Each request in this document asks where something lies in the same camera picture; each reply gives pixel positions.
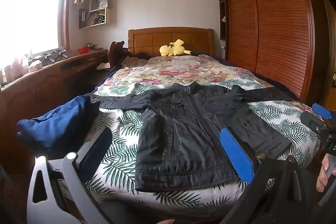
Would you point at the person's left hand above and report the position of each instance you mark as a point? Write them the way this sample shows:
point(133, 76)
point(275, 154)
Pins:
point(165, 222)

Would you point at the wooden chair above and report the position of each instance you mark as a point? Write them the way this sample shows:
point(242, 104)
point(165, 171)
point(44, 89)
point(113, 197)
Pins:
point(116, 53)

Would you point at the person's right hand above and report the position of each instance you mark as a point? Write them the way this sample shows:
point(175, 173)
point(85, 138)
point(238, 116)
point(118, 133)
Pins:
point(321, 179)

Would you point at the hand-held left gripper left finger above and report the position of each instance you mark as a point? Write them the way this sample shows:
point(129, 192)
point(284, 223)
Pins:
point(99, 146)

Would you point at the wooden bed headboard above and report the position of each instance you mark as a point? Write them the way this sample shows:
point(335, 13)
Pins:
point(152, 40)

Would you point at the floral quilt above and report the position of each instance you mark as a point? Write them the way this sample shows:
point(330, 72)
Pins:
point(173, 71)

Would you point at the yellow plush toy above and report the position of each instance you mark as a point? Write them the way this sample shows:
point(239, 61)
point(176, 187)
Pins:
point(174, 49)

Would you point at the wooden slatted wardrobe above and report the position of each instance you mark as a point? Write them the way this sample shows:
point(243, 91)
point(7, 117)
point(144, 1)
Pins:
point(273, 24)

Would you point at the wooden desk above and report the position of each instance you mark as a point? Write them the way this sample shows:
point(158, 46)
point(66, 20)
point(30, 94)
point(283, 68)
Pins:
point(47, 87)

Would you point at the white wall shelf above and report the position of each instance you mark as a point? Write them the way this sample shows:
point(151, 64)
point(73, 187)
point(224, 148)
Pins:
point(98, 12)

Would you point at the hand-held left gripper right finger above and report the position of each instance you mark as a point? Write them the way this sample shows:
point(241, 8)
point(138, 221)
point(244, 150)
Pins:
point(235, 154)

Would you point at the black jacket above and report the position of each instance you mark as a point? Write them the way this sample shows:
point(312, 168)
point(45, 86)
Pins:
point(183, 129)

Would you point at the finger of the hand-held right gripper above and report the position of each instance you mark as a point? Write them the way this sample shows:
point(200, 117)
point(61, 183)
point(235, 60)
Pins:
point(321, 110)
point(312, 121)

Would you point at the window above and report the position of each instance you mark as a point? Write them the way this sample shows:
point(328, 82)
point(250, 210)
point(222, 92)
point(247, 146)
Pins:
point(31, 16)

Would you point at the leaf print bed sheet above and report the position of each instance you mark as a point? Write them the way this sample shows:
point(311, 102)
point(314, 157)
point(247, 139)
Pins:
point(118, 155)

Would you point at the blue folded garment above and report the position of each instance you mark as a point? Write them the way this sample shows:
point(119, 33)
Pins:
point(57, 124)

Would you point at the red bowl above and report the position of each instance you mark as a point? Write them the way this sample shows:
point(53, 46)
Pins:
point(84, 50)

